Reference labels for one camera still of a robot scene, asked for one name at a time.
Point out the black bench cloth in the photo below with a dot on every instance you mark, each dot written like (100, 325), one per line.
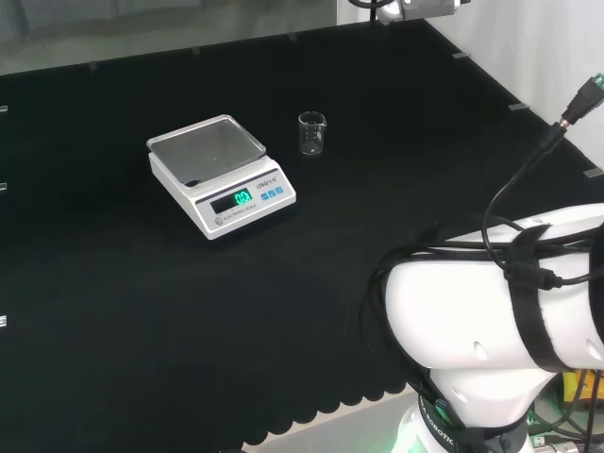
(141, 307)

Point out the small clear glass beaker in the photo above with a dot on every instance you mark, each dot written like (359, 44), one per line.
(312, 141)

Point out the white electronic balance steel pan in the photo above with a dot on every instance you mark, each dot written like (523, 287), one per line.
(222, 179)

